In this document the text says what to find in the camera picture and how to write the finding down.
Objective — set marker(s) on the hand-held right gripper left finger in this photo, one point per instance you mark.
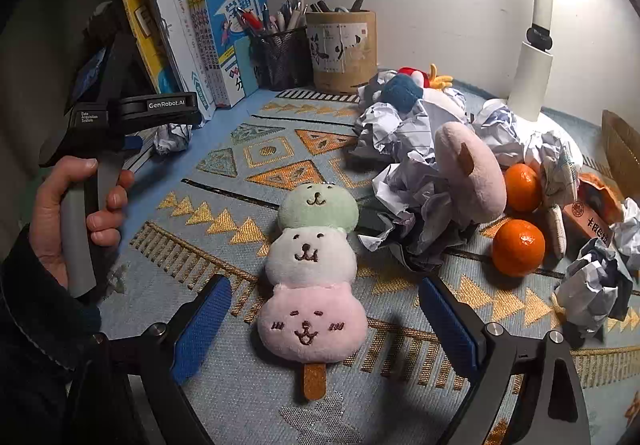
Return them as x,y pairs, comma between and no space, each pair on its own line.
202,330

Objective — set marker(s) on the bunch of colourful pens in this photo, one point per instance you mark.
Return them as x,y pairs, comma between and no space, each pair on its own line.
272,17

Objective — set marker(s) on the blue workbook set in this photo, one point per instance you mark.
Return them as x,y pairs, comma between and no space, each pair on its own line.
230,20

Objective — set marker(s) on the yellow book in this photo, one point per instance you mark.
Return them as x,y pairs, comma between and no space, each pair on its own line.
142,30

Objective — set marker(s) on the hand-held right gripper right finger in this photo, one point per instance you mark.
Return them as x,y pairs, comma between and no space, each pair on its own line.
447,330

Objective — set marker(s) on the brown cardboard pen cup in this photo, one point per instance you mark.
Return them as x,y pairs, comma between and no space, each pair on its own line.
342,50

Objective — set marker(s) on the dark-printed paper ball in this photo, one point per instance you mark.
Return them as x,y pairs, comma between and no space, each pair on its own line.
592,290

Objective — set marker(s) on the pile of papers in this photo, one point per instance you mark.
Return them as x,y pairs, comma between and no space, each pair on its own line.
405,150

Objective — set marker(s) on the person's left forearm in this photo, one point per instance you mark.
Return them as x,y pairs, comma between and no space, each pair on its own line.
30,350

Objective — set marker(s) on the light blue card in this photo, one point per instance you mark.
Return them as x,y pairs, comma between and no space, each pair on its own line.
243,62

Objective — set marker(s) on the pink round plush toy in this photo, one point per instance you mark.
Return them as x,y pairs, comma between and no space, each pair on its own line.
472,185

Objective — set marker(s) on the white paper ball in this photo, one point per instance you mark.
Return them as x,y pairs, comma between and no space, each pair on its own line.
630,230

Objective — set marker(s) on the white desk lamp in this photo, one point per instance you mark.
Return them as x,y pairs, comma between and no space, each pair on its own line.
530,75

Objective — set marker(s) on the stack of white paper booklets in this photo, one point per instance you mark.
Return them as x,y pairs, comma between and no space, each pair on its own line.
175,0

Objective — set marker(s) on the patterned blue table mat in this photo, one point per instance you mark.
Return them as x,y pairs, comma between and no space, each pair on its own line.
210,205

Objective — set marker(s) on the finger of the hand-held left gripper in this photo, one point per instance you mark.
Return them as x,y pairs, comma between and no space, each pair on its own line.
133,142

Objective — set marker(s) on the bunch of dark pens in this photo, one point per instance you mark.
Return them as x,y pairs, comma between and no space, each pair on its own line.
335,5

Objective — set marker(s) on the orange cardboard box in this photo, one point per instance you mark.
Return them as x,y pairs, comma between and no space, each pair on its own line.
587,225

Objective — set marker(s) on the gold ribbed bowl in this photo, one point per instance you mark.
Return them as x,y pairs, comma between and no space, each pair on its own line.
620,145

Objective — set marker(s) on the orange snack packet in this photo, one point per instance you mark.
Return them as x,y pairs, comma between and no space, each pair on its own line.
600,195

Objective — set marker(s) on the black mesh pen holder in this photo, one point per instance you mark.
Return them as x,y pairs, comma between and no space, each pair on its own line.
280,60

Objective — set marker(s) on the tangerine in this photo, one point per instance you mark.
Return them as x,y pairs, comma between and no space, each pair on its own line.
518,247
522,187

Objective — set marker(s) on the three-bear skewer plush toy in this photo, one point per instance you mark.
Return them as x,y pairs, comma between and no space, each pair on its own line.
310,285

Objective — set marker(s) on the white duck plush toy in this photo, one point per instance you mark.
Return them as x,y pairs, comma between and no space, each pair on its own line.
405,92

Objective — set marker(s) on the small crumpled paper ball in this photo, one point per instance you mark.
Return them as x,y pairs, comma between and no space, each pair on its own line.
172,139

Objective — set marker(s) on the person's left hand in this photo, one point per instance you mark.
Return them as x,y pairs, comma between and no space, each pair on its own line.
47,220

